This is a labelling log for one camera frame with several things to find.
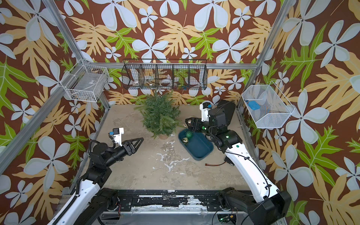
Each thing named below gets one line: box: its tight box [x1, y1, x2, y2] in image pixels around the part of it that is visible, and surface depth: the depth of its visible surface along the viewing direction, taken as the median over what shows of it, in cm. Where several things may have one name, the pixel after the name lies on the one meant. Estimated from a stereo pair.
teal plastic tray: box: [178, 129, 214, 161], surface depth 98 cm
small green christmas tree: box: [134, 90, 185, 141], surface depth 80 cm
